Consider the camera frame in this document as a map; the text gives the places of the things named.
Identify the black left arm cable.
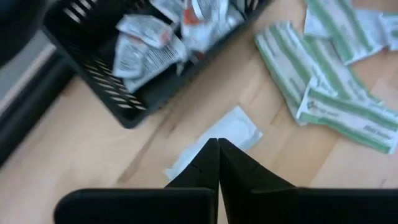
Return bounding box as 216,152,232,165
0,0,50,68

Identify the red white ointment packet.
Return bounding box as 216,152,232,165
181,0,246,54

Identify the black slotted plastic basket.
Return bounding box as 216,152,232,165
42,0,272,129

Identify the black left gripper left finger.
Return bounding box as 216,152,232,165
53,138,220,224

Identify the black aluminium table frame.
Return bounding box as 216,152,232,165
0,51,76,166

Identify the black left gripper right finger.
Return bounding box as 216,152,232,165
219,138,398,224

